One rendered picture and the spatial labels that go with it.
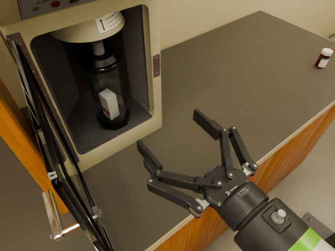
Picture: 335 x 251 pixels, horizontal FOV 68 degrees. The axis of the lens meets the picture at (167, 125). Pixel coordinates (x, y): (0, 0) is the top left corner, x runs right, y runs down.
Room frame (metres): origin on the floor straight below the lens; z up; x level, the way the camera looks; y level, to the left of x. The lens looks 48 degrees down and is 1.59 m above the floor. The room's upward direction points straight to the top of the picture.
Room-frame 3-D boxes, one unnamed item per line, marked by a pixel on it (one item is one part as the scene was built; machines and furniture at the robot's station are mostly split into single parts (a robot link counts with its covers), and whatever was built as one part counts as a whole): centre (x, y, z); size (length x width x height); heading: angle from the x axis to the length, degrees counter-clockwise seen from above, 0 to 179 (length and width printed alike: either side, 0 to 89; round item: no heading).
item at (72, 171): (0.25, 0.18, 1.19); 0.30 x 0.01 x 0.40; 30
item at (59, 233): (0.17, 0.17, 1.20); 0.10 x 0.05 x 0.03; 30
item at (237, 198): (0.19, -0.10, 1.22); 0.09 x 0.08 x 0.07; 36
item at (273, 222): (0.13, -0.15, 1.23); 0.09 x 0.06 x 0.12; 126
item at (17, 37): (0.39, 0.26, 1.19); 0.03 x 0.02 x 0.39; 128
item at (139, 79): (0.58, 0.22, 1.19); 0.26 x 0.24 x 0.35; 128
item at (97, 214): (0.16, 0.11, 1.18); 0.02 x 0.02 x 0.06; 30
